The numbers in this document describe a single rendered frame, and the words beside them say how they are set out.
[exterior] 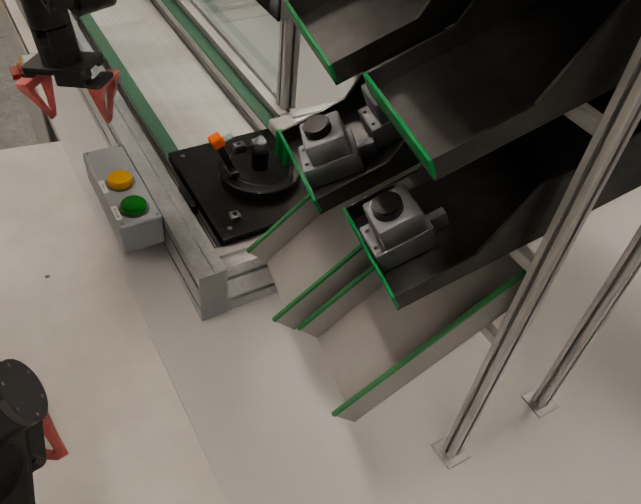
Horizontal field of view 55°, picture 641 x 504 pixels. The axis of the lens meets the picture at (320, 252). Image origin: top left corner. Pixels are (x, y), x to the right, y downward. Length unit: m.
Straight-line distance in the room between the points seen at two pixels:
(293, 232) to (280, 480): 0.33
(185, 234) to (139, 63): 0.61
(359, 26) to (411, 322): 0.34
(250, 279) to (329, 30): 0.45
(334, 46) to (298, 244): 0.33
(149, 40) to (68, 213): 0.55
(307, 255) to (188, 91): 0.64
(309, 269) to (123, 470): 0.35
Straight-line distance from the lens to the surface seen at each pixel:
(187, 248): 0.96
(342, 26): 0.65
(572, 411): 1.02
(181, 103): 1.36
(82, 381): 0.96
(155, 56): 1.53
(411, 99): 0.56
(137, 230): 1.02
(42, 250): 1.15
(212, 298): 0.96
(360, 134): 0.75
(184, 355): 0.96
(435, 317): 0.73
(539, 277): 0.62
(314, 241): 0.85
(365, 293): 0.78
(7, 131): 3.01
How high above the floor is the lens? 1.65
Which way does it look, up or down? 45 degrees down
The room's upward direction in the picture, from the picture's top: 7 degrees clockwise
